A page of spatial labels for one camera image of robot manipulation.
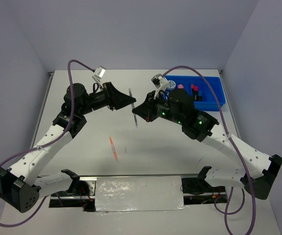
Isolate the silver foil cover plate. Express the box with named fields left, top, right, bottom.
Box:
left=95, top=176, right=185, bottom=212

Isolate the pink lidded small jar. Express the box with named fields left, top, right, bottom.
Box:
left=177, top=84, right=184, bottom=89

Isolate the orange clear pen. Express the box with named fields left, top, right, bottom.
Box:
left=109, top=137, right=118, bottom=162

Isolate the blue plastic bin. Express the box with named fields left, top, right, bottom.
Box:
left=166, top=75, right=226, bottom=111

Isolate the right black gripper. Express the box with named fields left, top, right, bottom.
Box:
left=133, top=90, right=184, bottom=124

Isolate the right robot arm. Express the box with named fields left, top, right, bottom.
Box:
left=132, top=89, right=282, bottom=200

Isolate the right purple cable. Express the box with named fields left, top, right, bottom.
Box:
left=161, top=65, right=257, bottom=235

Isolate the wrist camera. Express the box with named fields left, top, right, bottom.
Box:
left=92, top=66, right=106, bottom=84
left=151, top=74, right=168, bottom=99

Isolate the purple clear highlighter pen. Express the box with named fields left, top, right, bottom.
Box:
left=128, top=88, right=138, bottom=128

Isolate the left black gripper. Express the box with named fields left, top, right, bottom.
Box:
left=79, top=82, right=136, bottom=116

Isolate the pink cap black highlighter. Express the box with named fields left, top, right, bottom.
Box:
left=192, top=85, right=199, bottom=101

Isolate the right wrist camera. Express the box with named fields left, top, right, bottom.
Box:
left=151, top=74, right=168, bottom=99

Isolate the orange cap black highlighter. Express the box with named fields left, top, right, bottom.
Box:
left=191, top=84, right=194, bottom=97

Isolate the blue cap black highlighter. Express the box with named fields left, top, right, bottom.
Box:
left=197, top=91, right=203, bottom=101

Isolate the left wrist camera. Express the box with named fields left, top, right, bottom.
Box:
left=92, top=66, right=106, bottom=84

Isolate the blue patterned round tin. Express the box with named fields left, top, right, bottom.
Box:
left=166, top=80, right=177, bottom=91

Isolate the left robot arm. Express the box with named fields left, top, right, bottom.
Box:
left=0, top=82, right=136, bottom=213

